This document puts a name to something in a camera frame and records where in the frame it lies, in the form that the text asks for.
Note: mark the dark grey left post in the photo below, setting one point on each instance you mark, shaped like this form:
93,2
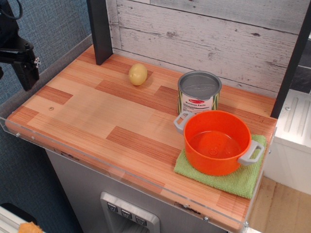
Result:
99,23

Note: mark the silver toy food can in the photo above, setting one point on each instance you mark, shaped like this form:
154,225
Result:
198,91

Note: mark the orange pot with grey handles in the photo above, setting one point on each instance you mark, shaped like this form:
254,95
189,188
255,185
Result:
217,142

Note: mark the clear acrylic table guard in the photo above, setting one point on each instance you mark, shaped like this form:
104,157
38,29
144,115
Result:
90,115

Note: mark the silver dispenser panel with buttons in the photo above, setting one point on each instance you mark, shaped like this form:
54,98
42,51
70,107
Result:
124,217

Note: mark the dark grey right post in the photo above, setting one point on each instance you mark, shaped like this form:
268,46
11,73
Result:
293,64

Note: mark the white toy sink unit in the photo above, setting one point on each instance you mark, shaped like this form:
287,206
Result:
289,158

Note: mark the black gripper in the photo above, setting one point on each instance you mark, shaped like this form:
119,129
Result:
19,52

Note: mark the dark grey post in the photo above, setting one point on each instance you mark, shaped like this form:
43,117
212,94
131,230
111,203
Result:
99,23
293,64

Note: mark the grey toy fridge cabinet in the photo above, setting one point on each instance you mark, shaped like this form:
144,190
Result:
83,187

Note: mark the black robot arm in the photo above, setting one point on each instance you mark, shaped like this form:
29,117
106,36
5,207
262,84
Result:
8,22

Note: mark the green cloth mat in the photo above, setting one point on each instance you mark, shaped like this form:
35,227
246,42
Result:
241,182

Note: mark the orange object at bottom left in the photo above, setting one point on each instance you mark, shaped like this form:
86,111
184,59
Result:
29,227

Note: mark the yellow toy potato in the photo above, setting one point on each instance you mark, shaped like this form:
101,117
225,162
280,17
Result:
138,74

